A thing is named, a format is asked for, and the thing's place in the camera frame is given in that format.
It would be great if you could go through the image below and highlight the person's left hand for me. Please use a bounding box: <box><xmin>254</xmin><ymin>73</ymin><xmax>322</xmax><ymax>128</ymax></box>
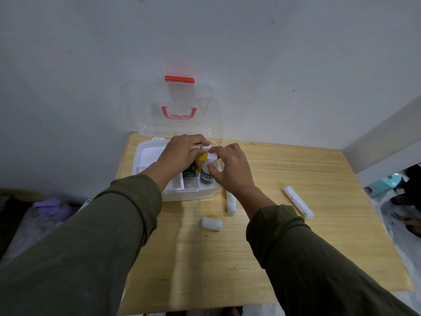
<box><xmin>139</xmin><ymin>133</ymin><xmax>212</xmax><ymax>194</ymax></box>

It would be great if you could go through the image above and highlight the person's right hand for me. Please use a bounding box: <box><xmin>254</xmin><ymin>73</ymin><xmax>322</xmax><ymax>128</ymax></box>
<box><xmin>206</xmin><ymin>143</ymin><xmax>278</xmax><ymax>222</ymax></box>

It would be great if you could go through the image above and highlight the yellow liquid bottle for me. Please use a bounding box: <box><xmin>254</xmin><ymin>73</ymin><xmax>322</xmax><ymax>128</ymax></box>
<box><xmin>196</xmin><ymin>143</ymin><xmax>213</xmax><ymax>176</ymax></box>

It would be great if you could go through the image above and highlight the white bottle green label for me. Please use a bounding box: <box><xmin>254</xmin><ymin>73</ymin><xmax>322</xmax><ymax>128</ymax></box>
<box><xmin>199</xmin><ymin>153</ymin><xmax>219</xmax><ymax>187</ymax></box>

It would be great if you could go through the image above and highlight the white first aid box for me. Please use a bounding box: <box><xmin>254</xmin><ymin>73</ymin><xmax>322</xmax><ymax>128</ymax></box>
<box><xmin>120</xmin><ymin>75</ymin><xmax>224</xmax><ymax>202</ymax></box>

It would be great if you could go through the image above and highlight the long white bandage roll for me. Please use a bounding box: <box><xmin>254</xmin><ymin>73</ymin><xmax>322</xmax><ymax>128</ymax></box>
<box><xmin>282</xmin><ymin>185</ymin><xmax>315</xmax><ymax>220</ymax></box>
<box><xmin>226</xmin><ymin>190</ymin><xmax>238</xmax><ymax>215</ymax></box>

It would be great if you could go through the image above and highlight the short white bandage roll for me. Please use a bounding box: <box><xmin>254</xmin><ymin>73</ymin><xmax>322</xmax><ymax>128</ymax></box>
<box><xmin>200</xmin><ymin>216</ymin><xmax>224</xmax><ymax>232</ymax></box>

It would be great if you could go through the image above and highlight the person's right forearm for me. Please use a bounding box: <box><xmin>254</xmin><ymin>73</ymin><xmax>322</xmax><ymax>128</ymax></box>
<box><xmin>246</xmin><ymin>204</ymin><xmax>421</xmax><ymax>316</ymax></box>

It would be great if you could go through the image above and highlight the person's left forearm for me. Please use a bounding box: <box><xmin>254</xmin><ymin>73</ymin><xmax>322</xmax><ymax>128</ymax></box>
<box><xmin>0</xmin><ymin>174</ymin><xmax>163</xmax><ymax>316</ymax></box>

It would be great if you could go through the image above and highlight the wooden table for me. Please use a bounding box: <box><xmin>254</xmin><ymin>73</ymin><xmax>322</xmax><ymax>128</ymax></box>
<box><xmin>117</xmin><ymin>132</ymin><xmax>414</xmax><ymax>316</ymax></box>

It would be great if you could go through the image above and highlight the purple plastic item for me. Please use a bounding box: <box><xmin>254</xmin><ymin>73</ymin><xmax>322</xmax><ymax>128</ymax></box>
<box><xmin>32</xmin><ymin>197</ymin><xmax>75</xmax><ymax>223</ymax></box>

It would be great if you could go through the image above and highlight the teal plastic stool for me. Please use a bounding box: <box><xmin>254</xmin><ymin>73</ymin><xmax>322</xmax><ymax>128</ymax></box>
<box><xmin>364</xmin><ymin>173</ymin><xmax>403</xmax><ymax>198</ymax></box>

